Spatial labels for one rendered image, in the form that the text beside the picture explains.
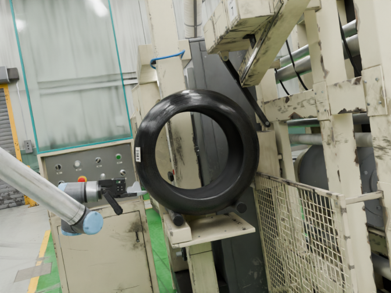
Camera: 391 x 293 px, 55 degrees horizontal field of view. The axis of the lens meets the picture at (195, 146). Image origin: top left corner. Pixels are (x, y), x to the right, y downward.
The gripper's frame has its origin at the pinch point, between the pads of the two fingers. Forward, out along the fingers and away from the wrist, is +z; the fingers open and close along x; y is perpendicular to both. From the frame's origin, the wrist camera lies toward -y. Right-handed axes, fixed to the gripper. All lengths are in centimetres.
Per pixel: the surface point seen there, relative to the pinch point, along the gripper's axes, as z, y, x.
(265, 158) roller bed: 63, 12, 19
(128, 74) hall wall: -7, 203, 905
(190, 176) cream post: 24.6, 3.6, 26.0
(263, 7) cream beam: 44, 70, -36
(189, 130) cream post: 24.9, 27.5, 25.9
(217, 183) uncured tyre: 36.6, 0.5, 15.1
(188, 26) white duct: 35, 96, 77
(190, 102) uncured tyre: 20.1, 38.9, -11.5
